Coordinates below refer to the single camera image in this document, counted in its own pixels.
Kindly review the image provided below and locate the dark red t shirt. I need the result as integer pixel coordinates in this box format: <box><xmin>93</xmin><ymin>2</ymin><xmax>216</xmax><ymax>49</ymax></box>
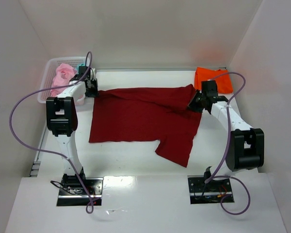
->
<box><xmin>89</xmin><ymin>84</ymin><xmax>202</xmax><ymax>167</ymax></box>

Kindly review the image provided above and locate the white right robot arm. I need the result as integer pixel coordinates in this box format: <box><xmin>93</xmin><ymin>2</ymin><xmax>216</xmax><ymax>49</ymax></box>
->
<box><xmin>188</xmin><ymin>80</ymin><xmax>265</xmax><ymax>184</ymax></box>

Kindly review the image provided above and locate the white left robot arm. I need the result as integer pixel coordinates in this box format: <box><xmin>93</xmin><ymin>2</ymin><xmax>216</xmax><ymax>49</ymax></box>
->
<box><xmin>46</xmin><ymin>64</ymin><xmax>98</xmax><ymax>195</ymax></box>

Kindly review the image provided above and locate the teal t shirt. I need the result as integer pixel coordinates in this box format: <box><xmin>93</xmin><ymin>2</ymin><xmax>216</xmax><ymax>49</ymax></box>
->
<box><xmin>76</xmin><ymin>63</ymin><xmax>85</xmax><ymax>72</ymax></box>

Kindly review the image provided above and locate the orange folded t shirt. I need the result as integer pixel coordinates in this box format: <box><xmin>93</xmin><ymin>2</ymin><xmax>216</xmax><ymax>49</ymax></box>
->
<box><xmin>194</xmin><ymin>67</ymin><xmax>234</xmax><ymax>94</ymax></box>

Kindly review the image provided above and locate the pink t shirt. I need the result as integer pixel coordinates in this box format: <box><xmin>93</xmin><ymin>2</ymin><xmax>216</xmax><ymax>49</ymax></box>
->
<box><xmin>50</xmin><ymin>63</ymin><xmax>84</xmax><ymax>100</ymax></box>

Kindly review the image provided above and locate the white plastic laundry basket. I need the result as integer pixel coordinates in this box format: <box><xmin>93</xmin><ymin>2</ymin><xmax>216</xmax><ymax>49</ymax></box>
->
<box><xmin>37</xmin><ymin>56</ymin><xmax>85</xmax><ymax>106</ymax></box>

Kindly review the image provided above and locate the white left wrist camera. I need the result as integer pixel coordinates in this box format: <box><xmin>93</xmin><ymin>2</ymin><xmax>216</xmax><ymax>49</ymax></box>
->
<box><xmin>90</xmin><ymin>68</ymin><xmax>97</xmax><ymax>79</ymax></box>

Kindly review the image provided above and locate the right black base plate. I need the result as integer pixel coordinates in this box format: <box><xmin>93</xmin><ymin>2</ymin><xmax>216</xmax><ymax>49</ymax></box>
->
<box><xmin>188</xmin><ymin>176</ymin><xmax>234</xmax><ymax>204</ymax></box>

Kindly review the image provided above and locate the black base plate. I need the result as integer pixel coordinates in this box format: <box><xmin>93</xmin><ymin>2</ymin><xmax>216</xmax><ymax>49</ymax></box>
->
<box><xmin>56</xmin><ymin>178</ymin><xmax>103</xmax><ymax>207</ymax></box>
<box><xmin>188</xmin><ymin>176</ymin><xmax>234</xmax><ymax>204</ymax></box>

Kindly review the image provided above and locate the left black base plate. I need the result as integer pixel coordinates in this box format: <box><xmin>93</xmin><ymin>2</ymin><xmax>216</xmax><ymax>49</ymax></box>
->
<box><xmin>56</xmin><ymin>178</ymin><xmax>103</xmax><ymax>207</ymax></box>

